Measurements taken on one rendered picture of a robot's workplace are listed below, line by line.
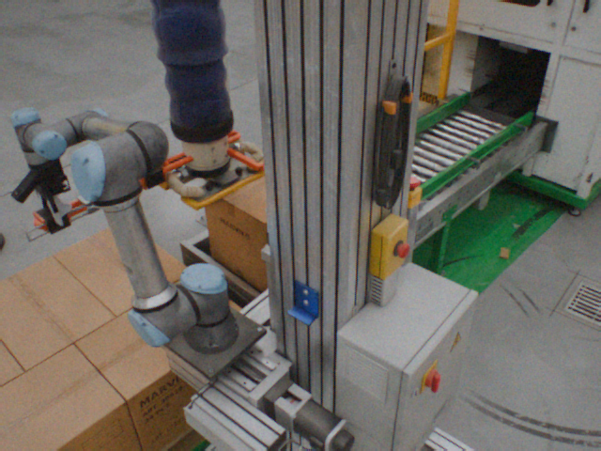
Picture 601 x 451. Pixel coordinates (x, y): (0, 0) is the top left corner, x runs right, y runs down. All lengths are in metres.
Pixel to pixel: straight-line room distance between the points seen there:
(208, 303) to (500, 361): 1.89
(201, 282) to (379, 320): 0.46
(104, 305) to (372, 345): 1.51
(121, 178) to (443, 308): 0.83
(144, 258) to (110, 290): 1.29
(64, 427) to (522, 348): 2.17
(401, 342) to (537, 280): 2.27
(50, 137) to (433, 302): 1.08
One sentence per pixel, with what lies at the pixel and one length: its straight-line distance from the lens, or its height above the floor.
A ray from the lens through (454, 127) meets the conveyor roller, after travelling 3.91.
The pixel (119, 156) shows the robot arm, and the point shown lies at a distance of 1.29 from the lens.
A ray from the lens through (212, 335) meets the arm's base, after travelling 1.59.
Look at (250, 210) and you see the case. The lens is 2.28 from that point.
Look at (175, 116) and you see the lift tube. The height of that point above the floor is 1.41.
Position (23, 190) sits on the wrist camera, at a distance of 1.82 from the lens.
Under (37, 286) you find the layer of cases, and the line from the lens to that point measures 2.82.
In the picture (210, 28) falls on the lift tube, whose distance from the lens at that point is 1.88.
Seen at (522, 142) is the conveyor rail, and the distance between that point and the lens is 3.69.
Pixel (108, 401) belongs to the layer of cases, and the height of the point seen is 0.54.
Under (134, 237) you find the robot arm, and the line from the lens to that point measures 1.36.
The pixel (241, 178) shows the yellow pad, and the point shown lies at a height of 1.13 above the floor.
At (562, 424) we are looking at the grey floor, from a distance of 2.93.
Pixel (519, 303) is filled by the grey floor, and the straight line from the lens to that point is 3.40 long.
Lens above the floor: 2.25
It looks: 37 degrees down
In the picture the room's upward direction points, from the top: 2 degrees counter-clockwise
